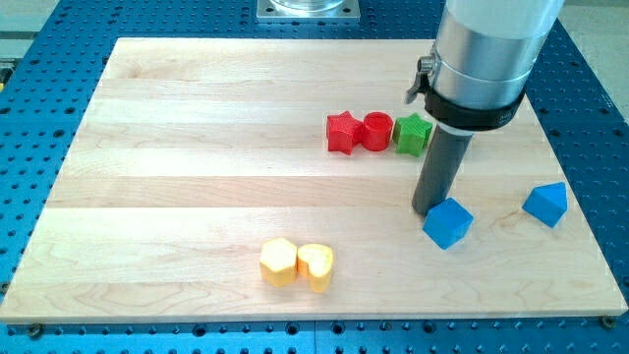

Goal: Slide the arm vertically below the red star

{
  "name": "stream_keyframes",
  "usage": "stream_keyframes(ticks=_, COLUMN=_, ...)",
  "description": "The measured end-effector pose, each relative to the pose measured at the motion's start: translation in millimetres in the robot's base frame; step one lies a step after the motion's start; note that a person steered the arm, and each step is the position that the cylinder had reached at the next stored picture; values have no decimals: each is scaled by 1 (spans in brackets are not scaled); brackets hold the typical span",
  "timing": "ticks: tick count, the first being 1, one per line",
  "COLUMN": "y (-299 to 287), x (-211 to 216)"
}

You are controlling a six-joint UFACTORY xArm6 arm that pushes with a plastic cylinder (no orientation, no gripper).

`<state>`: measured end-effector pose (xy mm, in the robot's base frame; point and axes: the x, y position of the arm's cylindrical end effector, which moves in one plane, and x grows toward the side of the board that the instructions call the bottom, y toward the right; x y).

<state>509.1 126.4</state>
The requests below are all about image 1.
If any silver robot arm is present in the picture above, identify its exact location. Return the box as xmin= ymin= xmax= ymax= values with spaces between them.
xmin=406 ymin=0 xmax=564 ymax=132

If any red star block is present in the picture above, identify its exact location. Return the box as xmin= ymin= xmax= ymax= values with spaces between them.
xmin=326 ymin=111 xmax=363 ymax=155

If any green star block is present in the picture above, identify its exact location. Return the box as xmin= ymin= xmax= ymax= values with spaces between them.
xmin=392 ymin=113 xmax=432 ymax=157

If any red cylinder block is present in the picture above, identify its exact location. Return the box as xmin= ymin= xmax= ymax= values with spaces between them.
xmin=362 ymin=111 xmax=393 ymax=151

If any yellow heart block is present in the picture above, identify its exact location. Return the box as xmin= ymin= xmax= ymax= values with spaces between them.
xmin=297 ymin=244 xmax=334 ymax=293

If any yellow hexagon block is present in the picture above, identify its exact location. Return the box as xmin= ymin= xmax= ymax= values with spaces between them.
xmin=259 ymin=238 xmax=298 ymax=287

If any light wooden board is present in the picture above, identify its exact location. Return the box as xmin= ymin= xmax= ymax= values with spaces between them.
xmin=1 ymin=38 xmax=627 ymax=324

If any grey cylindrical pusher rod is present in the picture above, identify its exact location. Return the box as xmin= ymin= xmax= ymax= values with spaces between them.
xmin=412 ymin=124 xmax=473 ymax=214

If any blue cube block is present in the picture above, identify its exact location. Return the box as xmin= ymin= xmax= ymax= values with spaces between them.
xmin=423 ymin=198 xmax=474 ymax=250

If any blue pentagon prism block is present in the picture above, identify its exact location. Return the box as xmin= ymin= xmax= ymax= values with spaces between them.
xmin=522 ymin=182 xmax=568 ymax=228

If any blue perforated table plate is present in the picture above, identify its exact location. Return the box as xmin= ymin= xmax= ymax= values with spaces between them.
xmin=1 ymin=1 xmax=628 ymax=353

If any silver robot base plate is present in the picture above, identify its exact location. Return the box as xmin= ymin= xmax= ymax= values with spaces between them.
xmin=256 ymin=0 xmax=361 ymax=23

